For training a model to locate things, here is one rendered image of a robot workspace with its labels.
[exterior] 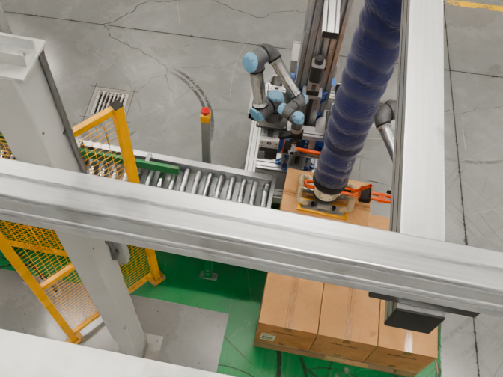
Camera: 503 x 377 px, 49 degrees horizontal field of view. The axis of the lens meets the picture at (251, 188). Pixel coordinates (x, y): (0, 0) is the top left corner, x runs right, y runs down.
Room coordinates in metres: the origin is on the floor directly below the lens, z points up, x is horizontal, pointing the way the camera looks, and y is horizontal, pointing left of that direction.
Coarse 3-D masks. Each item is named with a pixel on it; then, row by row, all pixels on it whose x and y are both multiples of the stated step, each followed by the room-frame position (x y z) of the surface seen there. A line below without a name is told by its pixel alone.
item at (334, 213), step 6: (306, 198) 1.92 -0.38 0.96; (300, 204) 1.87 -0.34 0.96; (312, 204) 1.86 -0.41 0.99; (330, 204) 1.89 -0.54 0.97; (336, 204) 1.90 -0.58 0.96; (300, 210) 1.83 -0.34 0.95; (306, 210) 1.83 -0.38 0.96; (312, 210) 1.83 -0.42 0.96; (318, 210) 1.84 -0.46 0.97; (324, 210) 1.84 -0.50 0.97; (330, 210) 1.85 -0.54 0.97; (336, 210) 1.85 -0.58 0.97; (330, 216) 1.81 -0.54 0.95; (336, 216) 1.81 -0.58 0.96; (342, 216) 1.81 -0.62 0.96
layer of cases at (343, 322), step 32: (384, 224) 2.03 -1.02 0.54; (288, 288) 1.44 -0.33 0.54; (320, 288) 1.46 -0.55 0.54; (352, 288) 1.49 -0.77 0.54; (288, 320) 1.21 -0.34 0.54; (320, 320) 1.23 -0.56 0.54; (352, 320) 1.26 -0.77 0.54; (320, 352) 1.13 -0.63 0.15; (352, 352) 1.11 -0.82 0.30; (384, 352) 1.10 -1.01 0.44; (416, 352) 1.09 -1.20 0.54
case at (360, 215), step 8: (288, 168) 2.16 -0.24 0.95; (288, 176) 2.10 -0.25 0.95; (296, 176) 2.11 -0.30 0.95; (288, 184) 2.03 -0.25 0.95; (296, 184) 2.04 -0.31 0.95; (360, 184) 2.10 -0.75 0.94; (368, 184) 2.10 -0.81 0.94; (288, 192) 1.97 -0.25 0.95; (304, 192) 1.98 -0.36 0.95; (288, 200) 1.90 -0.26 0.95; (336, 200) 1.94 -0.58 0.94; (344, 200) 1.95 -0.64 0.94; (280, 208) 1.84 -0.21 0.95; (288, 208) 1.84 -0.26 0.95; (360, 208) 1.90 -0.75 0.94; (368, 208) 1.91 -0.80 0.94; (320, 216) 1.81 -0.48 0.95; (328, 216) 1.81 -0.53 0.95; (352, 216) 1.83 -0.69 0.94; (360, 216) 1.84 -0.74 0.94; (368, 216) 1.85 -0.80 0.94; (360, 224) 1.78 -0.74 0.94; (368, 224) 1.78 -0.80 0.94
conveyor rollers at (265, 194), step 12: (0, 156) 2.25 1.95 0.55; (12, 156) 2.26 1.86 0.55; (120, 168) 2.28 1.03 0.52; (192, 192) 2.12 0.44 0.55; (204, 192) 2.13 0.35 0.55; (216, 192) 2.14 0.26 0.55; (228, 192) 2.15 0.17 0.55; (240, 192) 2.17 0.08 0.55; (252, 192) 2.18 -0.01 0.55; (264, 192) 2.19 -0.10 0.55; (252, 204) 2.07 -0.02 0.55; (264, 204) 2.08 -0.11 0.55
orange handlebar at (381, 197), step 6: (300, 150) 2.23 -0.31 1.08; (306, 150) 2.23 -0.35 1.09; (312, 150) 2.24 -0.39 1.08; (306, 180) 1.99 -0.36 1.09; (312, 180) 1.99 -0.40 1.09; (306, 186) 1.95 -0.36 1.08; (312, 186) 1.95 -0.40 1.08; (342, 192) 1.93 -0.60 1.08; (348, 192) 1.93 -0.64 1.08; (372, 192) 1.95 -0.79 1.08; (372, 198) 1.91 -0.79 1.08; (378, 198) 1.91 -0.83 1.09; (384, 198) 1.91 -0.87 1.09; (390, 198) 1.93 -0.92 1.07
